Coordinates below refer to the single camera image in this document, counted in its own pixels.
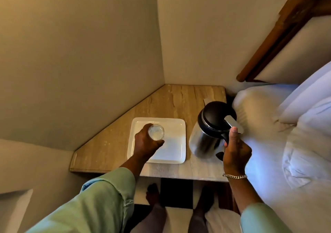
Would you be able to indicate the person's left hand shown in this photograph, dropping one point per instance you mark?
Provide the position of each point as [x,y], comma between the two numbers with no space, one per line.
[142,146]

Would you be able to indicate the person's right hand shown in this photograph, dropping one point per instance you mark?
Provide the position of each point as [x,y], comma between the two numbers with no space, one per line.
[236,157]

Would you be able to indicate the person's left thumb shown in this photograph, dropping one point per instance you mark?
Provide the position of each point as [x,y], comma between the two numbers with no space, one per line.
[158,144]

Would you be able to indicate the person's right thumb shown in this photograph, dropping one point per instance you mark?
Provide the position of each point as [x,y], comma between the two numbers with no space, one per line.
[233,135]

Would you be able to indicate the clear drinking glass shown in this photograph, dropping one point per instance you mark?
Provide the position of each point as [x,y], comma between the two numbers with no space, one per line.
[156,132]

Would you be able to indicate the black and steel electric kettle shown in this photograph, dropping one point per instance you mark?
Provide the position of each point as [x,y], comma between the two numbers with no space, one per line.
[206,134]

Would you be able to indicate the person's left forearm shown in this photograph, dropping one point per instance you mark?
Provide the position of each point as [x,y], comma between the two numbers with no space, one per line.
[98,204]

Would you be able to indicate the person's right forearm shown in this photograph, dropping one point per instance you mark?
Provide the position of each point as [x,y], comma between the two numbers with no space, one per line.
[248,204]

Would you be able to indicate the white square tray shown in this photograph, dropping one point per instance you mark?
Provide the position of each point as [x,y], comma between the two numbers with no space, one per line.
[173,147]

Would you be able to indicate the white bed sheet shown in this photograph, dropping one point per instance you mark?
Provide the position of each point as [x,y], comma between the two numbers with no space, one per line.
[261,126]

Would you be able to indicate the person's left leg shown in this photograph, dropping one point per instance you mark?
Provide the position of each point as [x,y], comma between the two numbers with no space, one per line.
[152,212]

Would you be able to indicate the person's leg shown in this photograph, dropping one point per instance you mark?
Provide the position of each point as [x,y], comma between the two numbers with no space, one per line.
[200,212]
[152,212]

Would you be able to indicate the white duvet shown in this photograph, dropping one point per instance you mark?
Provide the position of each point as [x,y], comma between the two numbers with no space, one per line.
[310,152]

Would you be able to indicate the person's right leg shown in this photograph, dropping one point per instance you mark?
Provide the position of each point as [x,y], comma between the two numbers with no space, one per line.
[200,212]

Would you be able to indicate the white pillow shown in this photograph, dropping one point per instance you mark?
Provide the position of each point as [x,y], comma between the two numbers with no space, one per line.
[307,98]

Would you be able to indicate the brown wooden headboard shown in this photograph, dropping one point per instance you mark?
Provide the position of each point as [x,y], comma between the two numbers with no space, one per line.
[279,31]

